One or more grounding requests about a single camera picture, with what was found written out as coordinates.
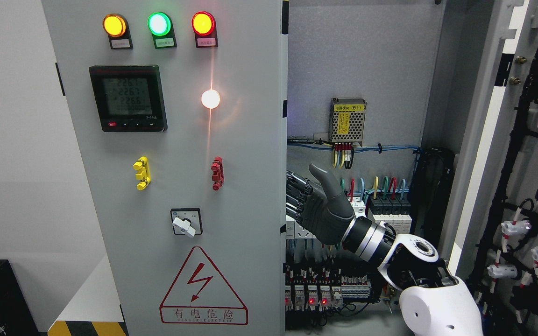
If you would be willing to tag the yellow terminal connector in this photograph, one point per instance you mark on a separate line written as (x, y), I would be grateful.
(143, 174)

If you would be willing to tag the yellow indicator light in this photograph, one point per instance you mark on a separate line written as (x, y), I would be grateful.
(117, 30)

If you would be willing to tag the red terminal connector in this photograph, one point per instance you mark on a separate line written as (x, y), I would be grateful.
(217, 173)

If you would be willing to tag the red electric hazard sticker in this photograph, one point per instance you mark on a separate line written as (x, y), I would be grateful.
(200, 294)

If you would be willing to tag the white glowing indicator light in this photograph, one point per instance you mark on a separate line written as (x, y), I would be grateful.
(210, 99)

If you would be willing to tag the red indicator light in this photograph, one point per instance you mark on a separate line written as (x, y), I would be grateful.
(204, 28)

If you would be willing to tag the black relay terminal row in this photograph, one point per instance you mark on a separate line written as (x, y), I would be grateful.
(329, 285)

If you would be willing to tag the green indicator light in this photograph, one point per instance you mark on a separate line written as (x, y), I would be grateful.
(162, 30)

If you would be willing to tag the perforated metal power supply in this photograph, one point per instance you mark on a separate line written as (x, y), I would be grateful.
(347, 119)

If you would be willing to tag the white socket modules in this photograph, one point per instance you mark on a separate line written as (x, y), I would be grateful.
(295, 231)

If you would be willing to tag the black digital power meter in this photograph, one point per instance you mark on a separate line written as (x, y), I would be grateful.
(129, 98)

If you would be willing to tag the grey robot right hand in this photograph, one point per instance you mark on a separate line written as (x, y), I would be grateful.
(321, 208)

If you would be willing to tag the grey cabinet door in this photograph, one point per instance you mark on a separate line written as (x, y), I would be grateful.
(241, 221)
(493, 47)

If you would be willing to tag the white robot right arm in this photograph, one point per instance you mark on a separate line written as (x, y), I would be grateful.
(433, 301)

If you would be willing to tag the white red circuit breaker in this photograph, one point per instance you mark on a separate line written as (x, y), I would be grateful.
(359, 208)

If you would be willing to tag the black white surge protector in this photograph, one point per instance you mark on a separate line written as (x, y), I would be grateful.
(395, 211)

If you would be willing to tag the white rotary selector switch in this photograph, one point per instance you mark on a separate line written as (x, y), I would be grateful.
(186, 221)

